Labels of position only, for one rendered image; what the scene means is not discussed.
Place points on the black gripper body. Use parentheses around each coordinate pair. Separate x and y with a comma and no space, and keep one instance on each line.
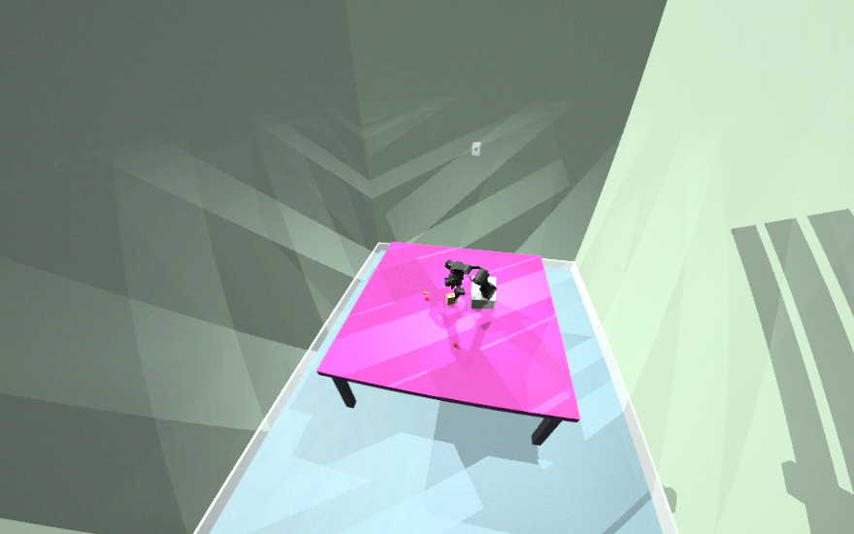
(458,281)

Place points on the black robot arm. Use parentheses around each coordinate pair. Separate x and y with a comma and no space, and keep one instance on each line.
(487,288)

